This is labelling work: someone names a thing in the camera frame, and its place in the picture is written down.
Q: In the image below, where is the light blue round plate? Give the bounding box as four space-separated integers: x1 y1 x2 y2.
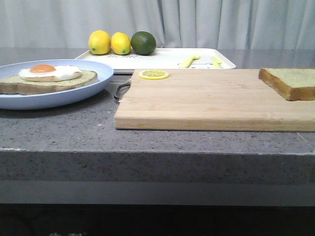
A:
0 59 114 110

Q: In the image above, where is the fried egg toy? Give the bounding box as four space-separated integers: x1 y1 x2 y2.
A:
19 64 82 82

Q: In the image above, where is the bread slice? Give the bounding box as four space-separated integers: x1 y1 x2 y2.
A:
0 70 98 95
258 68 315 101

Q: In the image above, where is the cream rectangular bear tray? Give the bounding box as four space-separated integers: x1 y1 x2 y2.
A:
77 48 236 74

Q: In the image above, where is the lemon slice toy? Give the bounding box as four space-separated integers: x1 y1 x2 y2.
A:
138 70 169 80

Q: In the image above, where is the wooden cutting board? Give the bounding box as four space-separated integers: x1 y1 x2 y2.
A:
115 69 315 132

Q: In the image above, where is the yellow plastic fork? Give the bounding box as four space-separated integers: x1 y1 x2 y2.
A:
178 54 200 68

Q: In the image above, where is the green lime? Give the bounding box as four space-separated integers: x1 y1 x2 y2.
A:
131 31 157 56

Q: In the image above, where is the yellow plastic knife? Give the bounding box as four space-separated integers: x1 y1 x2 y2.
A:
211 56 222 68

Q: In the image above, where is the right yellow lemon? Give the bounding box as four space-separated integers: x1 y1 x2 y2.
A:
111 32 131 55

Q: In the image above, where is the yellow lemon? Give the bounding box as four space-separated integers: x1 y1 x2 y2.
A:
111 32 131 55
88 30 111 55

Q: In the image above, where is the left yellow lemon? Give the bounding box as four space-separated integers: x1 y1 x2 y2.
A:
88 30 111 55

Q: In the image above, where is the grey white curtain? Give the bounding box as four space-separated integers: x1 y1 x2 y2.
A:
0 0 315 50

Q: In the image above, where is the metal cutting board handle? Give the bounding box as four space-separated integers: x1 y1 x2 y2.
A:
114 81 131 100

